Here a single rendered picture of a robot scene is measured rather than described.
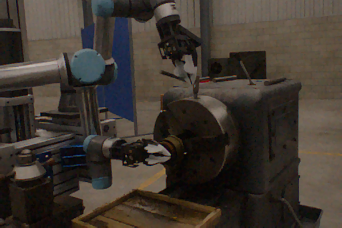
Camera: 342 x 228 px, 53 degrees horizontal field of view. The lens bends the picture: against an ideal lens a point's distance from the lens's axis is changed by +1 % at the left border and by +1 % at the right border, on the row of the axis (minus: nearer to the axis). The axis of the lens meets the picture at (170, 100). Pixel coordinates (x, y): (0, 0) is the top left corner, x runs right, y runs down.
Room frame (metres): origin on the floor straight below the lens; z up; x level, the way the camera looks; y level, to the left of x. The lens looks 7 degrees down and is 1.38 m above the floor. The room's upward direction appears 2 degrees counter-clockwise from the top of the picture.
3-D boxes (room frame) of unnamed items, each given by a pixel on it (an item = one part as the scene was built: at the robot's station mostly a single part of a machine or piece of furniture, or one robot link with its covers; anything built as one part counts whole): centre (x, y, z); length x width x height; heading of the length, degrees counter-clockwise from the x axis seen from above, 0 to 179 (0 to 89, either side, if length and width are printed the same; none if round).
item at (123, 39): (7.90, 1.53, 1.18); 4.12 x 0.80 x 2.35; 26
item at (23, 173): (0.79, 0.35, 1.13); 0.08 x 0.08 x 0.03
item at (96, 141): (1.21, 0.27, 1.07); 0.11 x 0.08 x 0.09; 54
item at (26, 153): (0.79, 0.35, 1.17); 0.04 x 0.04 x 0.03
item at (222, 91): (1.58, -0.30, 1.06); 0.59 x 0.48 x 0.39; 144
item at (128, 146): (1.11, 0.14, 1.08); 0.12 x 0.09 x 0.08; 54
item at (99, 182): (1.23, 0.27, 0.98); 0.11 x 0.08 x 0.11; 20
